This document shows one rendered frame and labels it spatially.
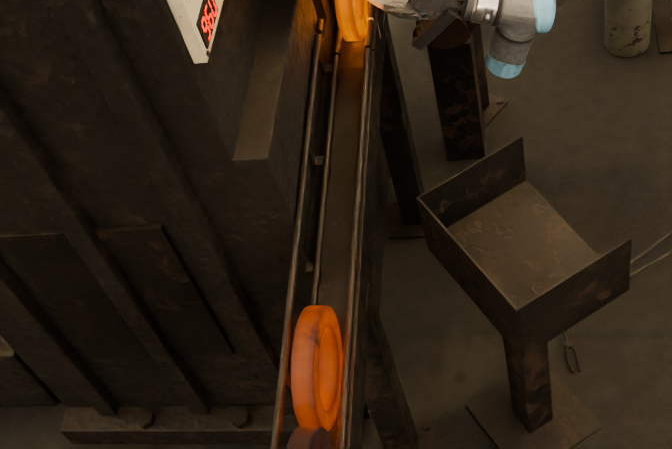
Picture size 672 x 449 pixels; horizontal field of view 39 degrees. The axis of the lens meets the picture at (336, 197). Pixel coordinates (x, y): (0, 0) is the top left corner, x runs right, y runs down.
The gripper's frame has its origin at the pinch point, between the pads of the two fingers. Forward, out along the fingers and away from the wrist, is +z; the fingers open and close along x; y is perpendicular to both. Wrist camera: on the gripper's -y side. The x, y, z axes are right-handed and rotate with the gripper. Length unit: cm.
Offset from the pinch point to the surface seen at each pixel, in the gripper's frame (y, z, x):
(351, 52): -9.7, 1.0, 5.7
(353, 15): 0.4, 1.8, 6.6
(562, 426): -61, -53, 53
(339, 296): -14, -2, 58
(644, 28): -44, -77, -57
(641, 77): -53, -78, -47
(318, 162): -9.4, 4.5, 34.7
